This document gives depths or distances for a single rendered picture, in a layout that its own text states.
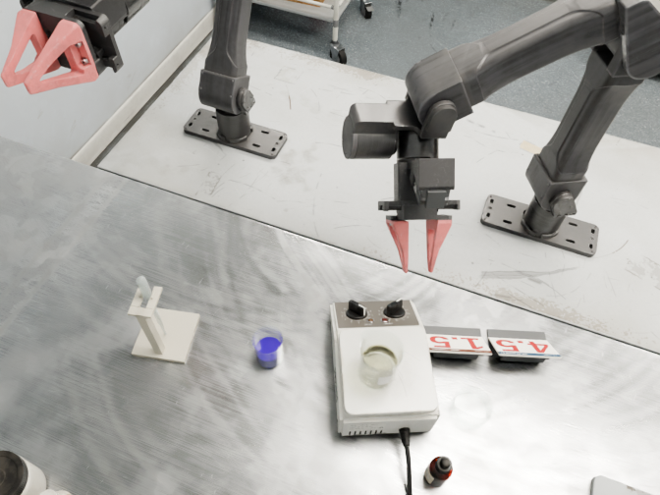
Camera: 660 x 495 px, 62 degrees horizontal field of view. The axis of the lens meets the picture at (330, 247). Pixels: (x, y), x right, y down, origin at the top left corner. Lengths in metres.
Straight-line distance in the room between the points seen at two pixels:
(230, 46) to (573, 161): 0.58
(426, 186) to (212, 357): 0.41
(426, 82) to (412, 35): 2.39
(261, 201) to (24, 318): 0.42
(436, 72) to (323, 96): 0.53
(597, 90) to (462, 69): 0.20
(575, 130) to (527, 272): 0.26
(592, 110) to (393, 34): 2.32
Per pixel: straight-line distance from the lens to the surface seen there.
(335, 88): 1.23
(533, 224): 1.00
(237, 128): 1.08
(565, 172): 0.90
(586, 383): 0.92
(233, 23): 0.99
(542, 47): 0.72
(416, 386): 0.74
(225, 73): 1.00
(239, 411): 0.81
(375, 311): 0.82
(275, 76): 1.26
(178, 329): 0.87
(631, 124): 2.92
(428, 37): 3.10
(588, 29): 0.73
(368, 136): 0.72
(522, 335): 0.91
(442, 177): 0.66
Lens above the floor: 1.66
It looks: 54 degrees down
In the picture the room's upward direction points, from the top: 3 degrees clockwise
